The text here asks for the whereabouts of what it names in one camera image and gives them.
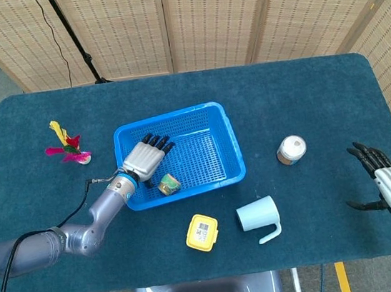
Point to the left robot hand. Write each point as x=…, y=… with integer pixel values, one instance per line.
x=143, y=160

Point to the colourful feather shuttlecock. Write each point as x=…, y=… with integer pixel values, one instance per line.
x=72, y=155

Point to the green container with yellow lid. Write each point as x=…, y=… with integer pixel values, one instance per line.
x=201, y=232

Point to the clear jar with white lid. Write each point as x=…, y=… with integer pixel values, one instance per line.
x=291, y=149

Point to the light blue plastic mug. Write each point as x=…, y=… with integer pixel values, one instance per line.
x=258, y=213

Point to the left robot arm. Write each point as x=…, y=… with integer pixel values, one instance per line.
x=85, y=236

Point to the blue perforated plastic basket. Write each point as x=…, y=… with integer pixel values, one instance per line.
x=196, y=153

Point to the small green ball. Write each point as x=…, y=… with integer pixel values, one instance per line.
x=169, y=184

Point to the yellow floor tape strip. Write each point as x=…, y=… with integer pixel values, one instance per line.
x=343, y=281

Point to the teal table cloth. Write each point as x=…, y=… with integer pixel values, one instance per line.
x=284, y=105

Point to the black tripod stand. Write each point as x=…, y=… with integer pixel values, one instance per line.
x=73, y=39

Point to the bamboo folding screen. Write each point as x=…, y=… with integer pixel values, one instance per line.
x=200, y=15

